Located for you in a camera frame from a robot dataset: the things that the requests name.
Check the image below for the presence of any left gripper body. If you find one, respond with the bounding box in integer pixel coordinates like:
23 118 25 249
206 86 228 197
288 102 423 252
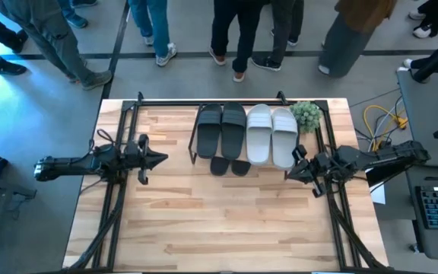
125 133 151 186

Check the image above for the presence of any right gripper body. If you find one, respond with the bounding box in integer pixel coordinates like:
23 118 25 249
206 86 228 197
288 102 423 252
294 144 338 199

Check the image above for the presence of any white rubber slide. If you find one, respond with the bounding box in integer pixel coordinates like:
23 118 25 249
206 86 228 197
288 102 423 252
271 107 300 170
246 104 274 167

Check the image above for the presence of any black rubber slide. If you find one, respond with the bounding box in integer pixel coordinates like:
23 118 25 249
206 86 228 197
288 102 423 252
209 156 231 177
230 159 252 177
196 103 223 160
221 101 248 161

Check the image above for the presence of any green artificial plant ball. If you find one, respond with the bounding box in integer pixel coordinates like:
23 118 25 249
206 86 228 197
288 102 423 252
290 100 322 134

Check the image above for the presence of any white paper sheet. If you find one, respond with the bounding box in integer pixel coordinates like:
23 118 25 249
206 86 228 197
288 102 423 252
370 183 387 206

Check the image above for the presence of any grey side desk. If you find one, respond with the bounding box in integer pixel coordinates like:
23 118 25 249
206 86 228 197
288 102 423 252
396 70 438 263

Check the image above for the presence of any wooden shelf with black frame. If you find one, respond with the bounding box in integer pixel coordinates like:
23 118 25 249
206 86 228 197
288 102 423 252
187 101 300 169

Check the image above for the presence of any black aluminium rig frame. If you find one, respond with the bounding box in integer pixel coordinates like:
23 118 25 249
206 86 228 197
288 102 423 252
63 91 392 273

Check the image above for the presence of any yellow cable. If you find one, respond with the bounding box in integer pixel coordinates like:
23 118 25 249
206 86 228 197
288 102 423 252
362 104 409 152

